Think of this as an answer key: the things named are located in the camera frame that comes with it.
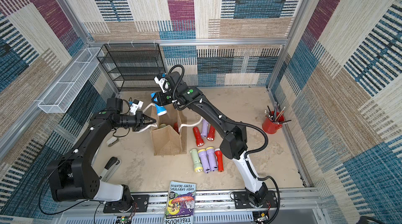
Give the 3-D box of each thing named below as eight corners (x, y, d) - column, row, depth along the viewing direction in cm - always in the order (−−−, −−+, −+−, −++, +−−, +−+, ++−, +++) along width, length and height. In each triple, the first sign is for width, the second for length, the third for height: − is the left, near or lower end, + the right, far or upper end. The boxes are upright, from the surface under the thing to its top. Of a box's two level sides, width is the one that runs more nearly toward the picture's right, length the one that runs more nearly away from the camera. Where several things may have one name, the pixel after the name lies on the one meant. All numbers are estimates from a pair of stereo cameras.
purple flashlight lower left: (204, 173, 83) (204, 172, 81) (198, 152, 91) (197, 150, 88) (212, 171, 84) (212, 169, 82) (205, 150, 91) (205, 148, 89)
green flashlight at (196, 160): (195, 173, 83) (195, 171, 81) (189, 151, 91) (189, 149, 89) (203, 171, 84) (203, 169, 82) (197, 149, 92) (196, 147, 89)
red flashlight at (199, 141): (197, 147, 91) (197, 146, 89) (191, 129, 99) (191, 127, 97) (204, 145, 92) (204, 143, 90) (197, 127, 99) (197, 125, 98)
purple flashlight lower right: (210, 171, 84) (211, 170, 81) (205, 149, 91) (206, 147, 89) (218, 170, 84) (218, 168, 82) (213, 148, 92) (213, 146, 90)
